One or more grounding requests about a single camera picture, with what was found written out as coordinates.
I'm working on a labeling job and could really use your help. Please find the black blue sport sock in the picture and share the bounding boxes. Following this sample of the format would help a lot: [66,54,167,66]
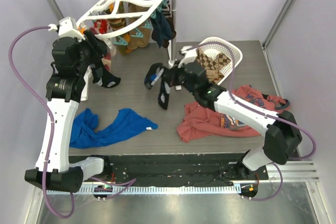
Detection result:
[144,63,173,111]

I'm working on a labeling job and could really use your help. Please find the brown argyle sock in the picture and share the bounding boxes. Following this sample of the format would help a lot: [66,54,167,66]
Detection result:
[196,48,215,71]
[213,53,231,73]

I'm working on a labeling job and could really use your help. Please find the orange argyle sock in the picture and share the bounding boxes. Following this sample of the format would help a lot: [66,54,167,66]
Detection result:
[206,69,224,84]

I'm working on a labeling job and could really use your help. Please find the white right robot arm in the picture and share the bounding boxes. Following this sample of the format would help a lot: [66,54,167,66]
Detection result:
[149,62,302,179]

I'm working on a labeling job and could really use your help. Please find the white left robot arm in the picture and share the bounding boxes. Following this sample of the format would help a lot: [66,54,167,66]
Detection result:
[25,29,112,193]

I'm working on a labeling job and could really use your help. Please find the white clip sock hanger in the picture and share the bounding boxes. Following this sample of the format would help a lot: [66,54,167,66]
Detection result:
[76,0,171,40]

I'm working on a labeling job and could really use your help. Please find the maroon purple striped sock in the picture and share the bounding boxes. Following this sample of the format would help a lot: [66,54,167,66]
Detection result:
[90,20,117,72]

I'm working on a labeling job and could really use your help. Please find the navy blue sock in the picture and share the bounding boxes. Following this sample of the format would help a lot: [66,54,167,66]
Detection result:
[150,11,175,48]

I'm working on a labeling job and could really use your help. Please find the white perforated plastic basket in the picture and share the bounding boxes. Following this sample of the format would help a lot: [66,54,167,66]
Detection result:
[196,37,243,84]

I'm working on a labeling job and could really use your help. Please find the red t-shirt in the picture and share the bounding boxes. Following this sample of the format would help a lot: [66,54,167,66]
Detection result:
[176,85,290,143]

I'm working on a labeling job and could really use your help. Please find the blue cloth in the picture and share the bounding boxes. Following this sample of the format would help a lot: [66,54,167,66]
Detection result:
[69,108,158,149]

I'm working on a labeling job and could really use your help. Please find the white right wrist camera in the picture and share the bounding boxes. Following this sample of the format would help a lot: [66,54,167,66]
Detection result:
[178,46,197,68]

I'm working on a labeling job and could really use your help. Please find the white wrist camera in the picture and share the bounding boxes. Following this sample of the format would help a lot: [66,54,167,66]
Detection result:
[48,17,85,41]
[178,46,197,68]

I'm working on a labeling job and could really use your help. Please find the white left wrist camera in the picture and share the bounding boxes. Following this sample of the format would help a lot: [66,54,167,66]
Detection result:
[48,17,85,41]

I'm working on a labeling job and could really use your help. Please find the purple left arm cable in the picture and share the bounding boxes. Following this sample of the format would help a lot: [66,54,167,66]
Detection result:
[8,26,76,219]

